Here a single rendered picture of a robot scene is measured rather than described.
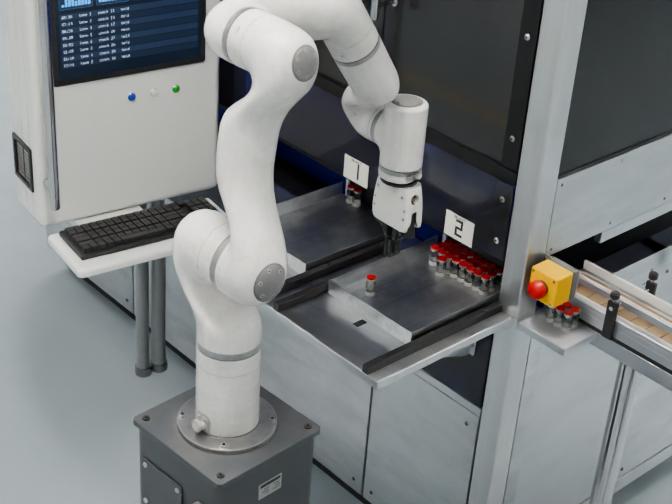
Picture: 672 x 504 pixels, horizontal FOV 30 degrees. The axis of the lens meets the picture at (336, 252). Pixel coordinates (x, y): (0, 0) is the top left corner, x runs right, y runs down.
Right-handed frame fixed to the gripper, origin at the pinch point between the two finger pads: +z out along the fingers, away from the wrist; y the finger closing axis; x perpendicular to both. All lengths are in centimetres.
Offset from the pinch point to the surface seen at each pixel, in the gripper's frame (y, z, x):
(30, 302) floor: 177, 110, -12
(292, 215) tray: 52, 22, -18
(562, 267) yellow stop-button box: -18.7, 7.2, -32.4
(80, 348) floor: 144, 110, -11
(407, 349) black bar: -8.0, 20.4, 1.0
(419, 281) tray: 11.4, 22.1, -21.9
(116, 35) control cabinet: 89, -17, 7
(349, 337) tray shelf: 4.2, 22.3, 5.8
